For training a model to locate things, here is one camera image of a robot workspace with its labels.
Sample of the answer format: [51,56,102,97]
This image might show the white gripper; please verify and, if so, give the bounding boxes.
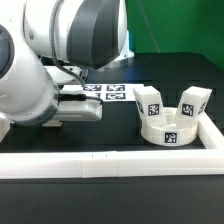
[53,94,103,122]

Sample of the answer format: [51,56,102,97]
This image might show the white marker sheet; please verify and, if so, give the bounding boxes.
[63,83,145,102]

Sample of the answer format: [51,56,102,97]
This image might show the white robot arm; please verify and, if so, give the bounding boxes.
[0,0,127,126]

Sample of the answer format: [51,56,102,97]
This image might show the white round stool seat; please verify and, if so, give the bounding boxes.
[141,107,197,147]

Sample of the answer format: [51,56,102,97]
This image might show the white U-shaped fence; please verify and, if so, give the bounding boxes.
[0,114,224,179]

